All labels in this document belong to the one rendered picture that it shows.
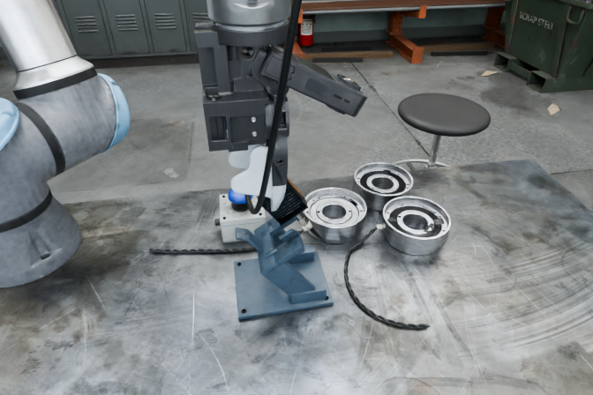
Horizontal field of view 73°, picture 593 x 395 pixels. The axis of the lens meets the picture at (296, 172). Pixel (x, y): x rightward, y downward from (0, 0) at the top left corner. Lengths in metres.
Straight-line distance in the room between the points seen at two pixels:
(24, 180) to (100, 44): 3.41
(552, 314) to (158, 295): 0.53
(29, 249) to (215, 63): 0.41
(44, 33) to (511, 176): 0.84
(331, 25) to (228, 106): 4.12
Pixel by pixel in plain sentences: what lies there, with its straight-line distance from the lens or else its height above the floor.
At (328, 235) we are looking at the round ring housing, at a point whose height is 0.82.
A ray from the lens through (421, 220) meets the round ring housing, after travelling 0.70.
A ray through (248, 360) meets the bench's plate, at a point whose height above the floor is 0.80.
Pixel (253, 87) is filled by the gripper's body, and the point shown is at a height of 1.10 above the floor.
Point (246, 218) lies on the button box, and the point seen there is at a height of 0.85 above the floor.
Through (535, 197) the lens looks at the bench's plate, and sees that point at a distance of 0.87.
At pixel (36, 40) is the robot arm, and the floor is 1.10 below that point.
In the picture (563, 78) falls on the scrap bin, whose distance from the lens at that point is 3.82.
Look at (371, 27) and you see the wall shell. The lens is 4.62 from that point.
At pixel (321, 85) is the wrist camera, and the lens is 0.40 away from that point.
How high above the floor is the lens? 1.25
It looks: 34 degrees down
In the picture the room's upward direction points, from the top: straight up
